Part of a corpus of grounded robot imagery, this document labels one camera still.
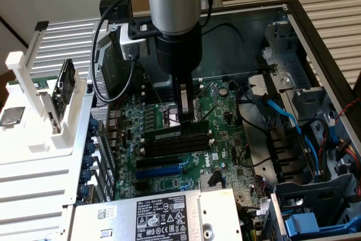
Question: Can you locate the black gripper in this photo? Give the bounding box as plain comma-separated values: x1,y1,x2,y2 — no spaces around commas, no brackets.
155,28,203,125

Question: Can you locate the green ram stick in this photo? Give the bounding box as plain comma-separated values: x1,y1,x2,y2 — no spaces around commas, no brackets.
143,120,210,141
7,79,49,91

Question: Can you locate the thin metal locking lever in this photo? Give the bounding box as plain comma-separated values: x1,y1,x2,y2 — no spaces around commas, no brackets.
145,75,167,112

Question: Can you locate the open pc case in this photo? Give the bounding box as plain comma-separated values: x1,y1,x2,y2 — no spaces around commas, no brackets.
84,0,361,241

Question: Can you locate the cpu socket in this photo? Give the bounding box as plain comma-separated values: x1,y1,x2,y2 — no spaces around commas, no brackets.
159,98,211,130

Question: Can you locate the black box device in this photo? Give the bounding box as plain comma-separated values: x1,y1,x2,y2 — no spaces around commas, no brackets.
100,0,133,24

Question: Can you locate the grey metal disk bay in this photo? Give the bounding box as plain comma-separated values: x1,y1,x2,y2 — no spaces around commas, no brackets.
261,20,314,90

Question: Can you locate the green motherboard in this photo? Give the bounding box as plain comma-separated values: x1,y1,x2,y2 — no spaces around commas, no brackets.
108,78,271,205

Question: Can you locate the long black expansion slot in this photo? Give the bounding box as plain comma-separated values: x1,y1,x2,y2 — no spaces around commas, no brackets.
137,155,180,169

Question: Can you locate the green graphics card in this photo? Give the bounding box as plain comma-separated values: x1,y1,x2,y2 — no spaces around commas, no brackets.
39,58,77,136

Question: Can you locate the blue expansion slot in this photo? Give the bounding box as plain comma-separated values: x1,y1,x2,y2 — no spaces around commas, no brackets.
135,164,183,179

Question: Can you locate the silver chipset heatsink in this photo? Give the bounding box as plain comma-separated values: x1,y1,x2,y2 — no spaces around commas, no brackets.
199,172,223,189

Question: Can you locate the black plastic end cap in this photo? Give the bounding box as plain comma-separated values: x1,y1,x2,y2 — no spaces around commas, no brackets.
34,20,50,32

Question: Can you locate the white parts rack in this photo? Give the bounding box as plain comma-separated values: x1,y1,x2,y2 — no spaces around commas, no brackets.
0,51,88,165

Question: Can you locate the silver cpu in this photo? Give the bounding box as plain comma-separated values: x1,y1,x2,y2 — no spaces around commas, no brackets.
0,106,27,126

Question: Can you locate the silver power supply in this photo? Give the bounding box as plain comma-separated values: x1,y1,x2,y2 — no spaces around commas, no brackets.
66,187,243,241

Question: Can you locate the blue disk caddy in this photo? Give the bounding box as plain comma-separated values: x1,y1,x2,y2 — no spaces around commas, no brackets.
284,212,361,241

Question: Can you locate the black camera bracket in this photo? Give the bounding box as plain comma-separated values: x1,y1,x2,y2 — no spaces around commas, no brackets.
128,18,159,41

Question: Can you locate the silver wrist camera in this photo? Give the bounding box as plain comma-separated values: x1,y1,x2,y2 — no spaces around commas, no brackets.
119,25,151,62

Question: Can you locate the black camera cable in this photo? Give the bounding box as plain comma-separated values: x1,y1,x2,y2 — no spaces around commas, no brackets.
90,0,149,104

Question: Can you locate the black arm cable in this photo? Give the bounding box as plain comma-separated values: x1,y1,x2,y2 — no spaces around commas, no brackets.
200,0,218,27

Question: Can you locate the blue flat disk wire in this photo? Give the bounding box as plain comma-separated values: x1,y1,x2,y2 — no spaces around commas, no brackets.
263,97,304,135
301,132,328,179

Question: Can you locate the red black twisted wire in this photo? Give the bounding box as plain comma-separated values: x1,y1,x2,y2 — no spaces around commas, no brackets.
335,100,361,117

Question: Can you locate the disk power connector with wires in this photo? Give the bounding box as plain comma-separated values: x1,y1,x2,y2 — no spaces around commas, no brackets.
336,136,361,174

